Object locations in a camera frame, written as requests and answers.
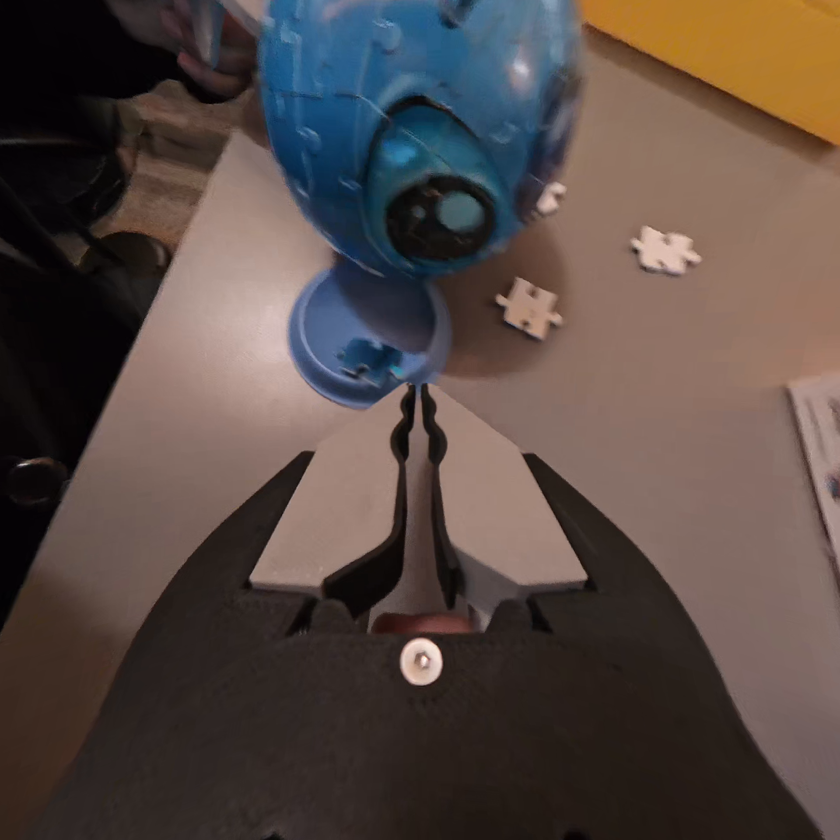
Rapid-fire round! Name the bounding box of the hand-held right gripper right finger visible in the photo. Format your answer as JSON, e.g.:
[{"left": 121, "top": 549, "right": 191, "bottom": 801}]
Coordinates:
[{"left": 420, "top": 384, "right": 589, "bottom": 611}]

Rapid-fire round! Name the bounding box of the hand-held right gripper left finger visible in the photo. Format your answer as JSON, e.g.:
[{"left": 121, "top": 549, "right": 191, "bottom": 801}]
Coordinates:
[{"left": 249, "top": 384, "right": 417, "bottom": 621}]

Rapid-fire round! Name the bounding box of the blue puzzle ball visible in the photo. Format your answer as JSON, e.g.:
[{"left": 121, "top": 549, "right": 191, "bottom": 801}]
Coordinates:
[{"left": 257, "top": 0, "right": 585, "bottom": 281}]

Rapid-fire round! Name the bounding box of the blue ball stand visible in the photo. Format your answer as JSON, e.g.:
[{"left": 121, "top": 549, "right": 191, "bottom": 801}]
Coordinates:
[{"left": 289, "top": 262, "right": 454, "bottom": 412}]

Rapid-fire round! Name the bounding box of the puzzle box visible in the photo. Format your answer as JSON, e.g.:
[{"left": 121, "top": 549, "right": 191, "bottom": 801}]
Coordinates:
[{"left": 787, "top": 374, "right": 840, "bottom": 580}]

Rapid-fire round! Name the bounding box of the person's left hand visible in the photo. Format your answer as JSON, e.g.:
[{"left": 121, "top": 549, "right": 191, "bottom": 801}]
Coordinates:
[{"left": 163, "top": 0, "right": 260, "bottom": 101}]

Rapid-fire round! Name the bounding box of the person's right hand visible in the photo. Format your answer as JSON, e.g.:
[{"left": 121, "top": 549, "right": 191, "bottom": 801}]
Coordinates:
[{"left": 371, "top": 613, "right": 473, "bottom": 636}]

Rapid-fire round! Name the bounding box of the person's black shoe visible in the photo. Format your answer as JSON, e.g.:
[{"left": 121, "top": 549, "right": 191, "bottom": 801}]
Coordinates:
[{"left": 79, "top": 231, "right": 173, "bottom": 278}]

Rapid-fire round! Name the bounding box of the yellow plastic bin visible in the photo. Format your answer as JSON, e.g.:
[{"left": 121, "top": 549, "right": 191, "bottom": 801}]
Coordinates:
[{"left": 581, "top": 0, "right": 840, "bottom": 146}]

